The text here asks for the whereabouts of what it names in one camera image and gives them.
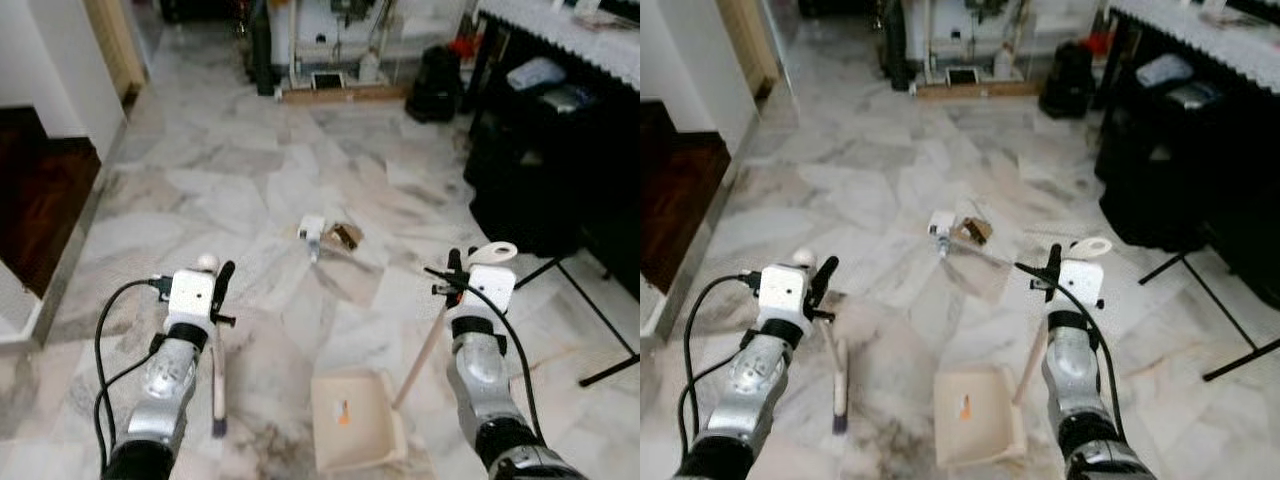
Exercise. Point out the sewing machine table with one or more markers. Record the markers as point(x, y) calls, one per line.
point(960, 35)
point(330, 35)

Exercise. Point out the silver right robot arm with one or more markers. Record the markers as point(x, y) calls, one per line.
point(1070, 375)
point(480, 375)

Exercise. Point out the silver grey packet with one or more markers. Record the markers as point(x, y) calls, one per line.
point(570, 98)
point(1195, 94)

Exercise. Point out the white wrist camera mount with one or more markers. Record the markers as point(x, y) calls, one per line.
point(492, 288)
point(188, 295)
point(782, 292)
point(1080, 283)

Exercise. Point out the white blue pillow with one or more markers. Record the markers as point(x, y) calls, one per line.
point(537, 74)
point(1165, 70)

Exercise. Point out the black vacuum cleaner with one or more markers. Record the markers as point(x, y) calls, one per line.
point(435, 88)
point(1068, 85)

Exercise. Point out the white plastic jug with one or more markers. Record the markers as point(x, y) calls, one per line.
point(1004, 64)
point(369, 68)

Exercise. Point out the long wooden plank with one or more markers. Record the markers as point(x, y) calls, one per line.
point(975, 90)
point(345, 94)

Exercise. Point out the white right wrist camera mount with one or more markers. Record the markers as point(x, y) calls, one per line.
point(1080, 283)
point(492, 288)

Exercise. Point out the white framed tablet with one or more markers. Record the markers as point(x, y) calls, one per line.
point(961, 77)
point(327, 81)

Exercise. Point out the black metal stand legs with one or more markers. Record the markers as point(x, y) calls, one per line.
point(1220, 300)
point(595, 307)

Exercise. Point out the red plastic bag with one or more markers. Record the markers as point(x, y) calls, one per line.
point(1098, 43)
point(462, 46)

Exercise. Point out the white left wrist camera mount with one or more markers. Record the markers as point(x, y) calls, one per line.
point(188, 295)
point(782, 292)

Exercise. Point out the light wooden louvered door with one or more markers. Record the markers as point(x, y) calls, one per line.
point(750, 45)
point(118, 45)

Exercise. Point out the brown cardboard box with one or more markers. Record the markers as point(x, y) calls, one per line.
point(978, 231)
point(348, 236)

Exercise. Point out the small white carton box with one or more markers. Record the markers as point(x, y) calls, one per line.
point(312, 227)
point(941, 222)

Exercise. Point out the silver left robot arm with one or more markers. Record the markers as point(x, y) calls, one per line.
point(750, 385)
point(165, 385)

